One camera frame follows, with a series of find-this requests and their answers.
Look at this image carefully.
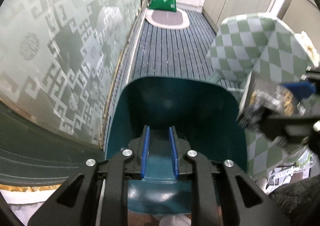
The silver snack wrapper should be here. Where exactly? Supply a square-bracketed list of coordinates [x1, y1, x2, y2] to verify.
[237, 72, 305, 141]

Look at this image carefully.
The green checkered tablecloth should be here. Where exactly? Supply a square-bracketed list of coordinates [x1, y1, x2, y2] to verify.
[207, 13, 314, 180]

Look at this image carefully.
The dark teal trash bin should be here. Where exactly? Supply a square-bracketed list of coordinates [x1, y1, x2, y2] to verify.
[106, 77, 247, 215]

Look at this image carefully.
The oval grey pink rug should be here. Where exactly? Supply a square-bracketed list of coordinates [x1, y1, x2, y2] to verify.
[145, 8, 190, 30]

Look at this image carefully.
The blue striped floor mat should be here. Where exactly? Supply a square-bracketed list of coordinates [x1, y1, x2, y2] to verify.
[107, 11, 245, 150]

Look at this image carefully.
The patterned frosted glass door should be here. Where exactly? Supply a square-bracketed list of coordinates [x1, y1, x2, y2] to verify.
[1, 0, 141, 146]

